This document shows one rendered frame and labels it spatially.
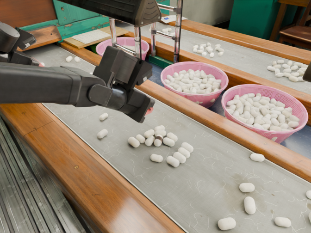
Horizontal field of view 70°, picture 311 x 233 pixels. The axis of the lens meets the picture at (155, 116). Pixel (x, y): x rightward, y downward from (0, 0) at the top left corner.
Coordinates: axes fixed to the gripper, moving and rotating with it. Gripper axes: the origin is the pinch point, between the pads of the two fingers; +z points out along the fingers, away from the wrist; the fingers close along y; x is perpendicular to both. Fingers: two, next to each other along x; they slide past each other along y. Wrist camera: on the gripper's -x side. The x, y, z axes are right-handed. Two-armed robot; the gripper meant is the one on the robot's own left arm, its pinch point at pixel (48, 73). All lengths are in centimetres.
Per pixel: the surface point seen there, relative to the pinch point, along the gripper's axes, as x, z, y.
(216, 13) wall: -151, 263, 105
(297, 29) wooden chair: -128, 208, -21
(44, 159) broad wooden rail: 15.8, -10.4, -32.2
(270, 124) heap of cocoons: -19, 36, -67
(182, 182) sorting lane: 5, 7, -61
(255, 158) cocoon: -8, 20, -71
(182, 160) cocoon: 1, 9, -57
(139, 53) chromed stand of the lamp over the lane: -21.5, 20.6, -16.6
